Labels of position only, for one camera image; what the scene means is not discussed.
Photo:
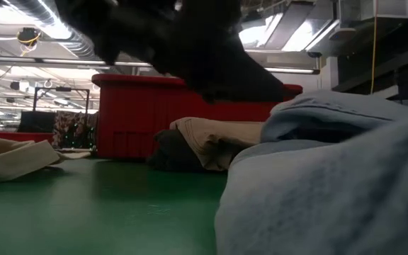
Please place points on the beige garment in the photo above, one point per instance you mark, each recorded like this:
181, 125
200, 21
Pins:
218, 138

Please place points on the dark blue denim jeans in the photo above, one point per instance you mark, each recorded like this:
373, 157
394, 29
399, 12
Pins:
175, 152

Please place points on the pale blue denim garment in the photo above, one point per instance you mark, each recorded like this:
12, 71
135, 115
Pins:
331, 195

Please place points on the red plastic laundry bin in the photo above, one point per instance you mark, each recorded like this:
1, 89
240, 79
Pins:
136, 117

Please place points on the long light bar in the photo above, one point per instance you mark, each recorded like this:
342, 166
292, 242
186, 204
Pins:
66, 61

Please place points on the floral patterned panel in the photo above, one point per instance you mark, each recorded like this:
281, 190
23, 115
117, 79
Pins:
73, 127

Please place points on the green table mat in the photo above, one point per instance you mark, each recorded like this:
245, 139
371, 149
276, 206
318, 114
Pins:
101, 212

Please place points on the black monitor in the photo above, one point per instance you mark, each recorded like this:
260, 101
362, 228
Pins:
37, 121

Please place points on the red partition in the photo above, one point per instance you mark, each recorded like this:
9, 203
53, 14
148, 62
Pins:
20, 136

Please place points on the cream canvas tote bag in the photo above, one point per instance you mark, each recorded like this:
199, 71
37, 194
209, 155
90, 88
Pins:
12, 159

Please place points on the black dome camera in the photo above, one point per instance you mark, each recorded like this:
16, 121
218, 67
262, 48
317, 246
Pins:
314, 54

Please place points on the corrugated silver duct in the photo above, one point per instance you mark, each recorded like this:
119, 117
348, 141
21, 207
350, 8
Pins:
80, 44

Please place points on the black metal rack frame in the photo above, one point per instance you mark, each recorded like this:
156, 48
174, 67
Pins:
62, 89

